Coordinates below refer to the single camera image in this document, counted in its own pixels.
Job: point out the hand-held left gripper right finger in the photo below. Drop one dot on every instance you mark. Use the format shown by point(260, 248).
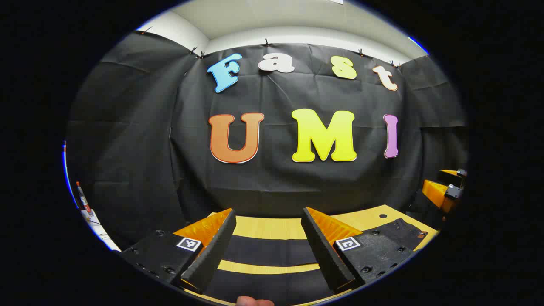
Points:
point(323, 250)

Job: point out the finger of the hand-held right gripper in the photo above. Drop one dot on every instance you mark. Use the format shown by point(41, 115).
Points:
point(435, 193)
point(452, 172)

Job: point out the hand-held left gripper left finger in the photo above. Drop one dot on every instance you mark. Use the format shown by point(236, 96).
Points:
point(214, 250)

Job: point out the black jeans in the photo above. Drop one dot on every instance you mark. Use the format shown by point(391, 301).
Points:
point(272, 250)

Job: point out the black backdrop cloth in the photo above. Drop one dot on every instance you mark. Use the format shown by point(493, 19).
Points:
point(276, 182)

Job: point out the white panel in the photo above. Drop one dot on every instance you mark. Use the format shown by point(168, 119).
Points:
point(100, 231)

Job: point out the red marker pen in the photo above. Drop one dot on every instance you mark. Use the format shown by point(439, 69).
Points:
point(83, 199)

